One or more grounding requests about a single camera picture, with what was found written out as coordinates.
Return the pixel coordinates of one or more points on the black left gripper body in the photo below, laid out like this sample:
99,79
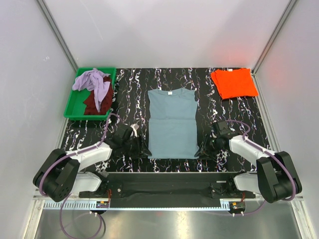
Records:
132,147

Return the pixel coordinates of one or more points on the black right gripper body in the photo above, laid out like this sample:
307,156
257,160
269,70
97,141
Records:
213,146

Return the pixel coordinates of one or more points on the grey blue t shirt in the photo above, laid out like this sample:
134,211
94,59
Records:
172,124

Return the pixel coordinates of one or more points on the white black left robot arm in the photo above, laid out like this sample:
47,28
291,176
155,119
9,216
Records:
62,172

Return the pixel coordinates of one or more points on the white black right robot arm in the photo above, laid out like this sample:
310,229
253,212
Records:
275,177

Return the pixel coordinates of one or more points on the green plastic bin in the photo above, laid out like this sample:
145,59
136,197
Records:
75,106

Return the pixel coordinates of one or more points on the folded orange t shirt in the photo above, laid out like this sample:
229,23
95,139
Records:
235,83

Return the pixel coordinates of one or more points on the lilac t shirt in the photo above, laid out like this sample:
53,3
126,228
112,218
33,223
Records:
93,80

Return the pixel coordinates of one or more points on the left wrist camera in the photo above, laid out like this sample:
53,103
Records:
135,127

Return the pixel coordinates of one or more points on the white slotted cable duct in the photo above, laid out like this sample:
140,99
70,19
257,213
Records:
116,205

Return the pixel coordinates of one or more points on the aluminium frame rail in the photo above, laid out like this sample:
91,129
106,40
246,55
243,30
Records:
37,196

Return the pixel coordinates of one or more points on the right corner frame post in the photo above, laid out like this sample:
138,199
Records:
275,33

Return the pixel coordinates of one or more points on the corner frame post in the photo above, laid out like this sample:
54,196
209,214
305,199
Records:
275,33
57,33

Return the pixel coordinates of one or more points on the left corner frame post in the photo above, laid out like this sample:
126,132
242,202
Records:
57,33

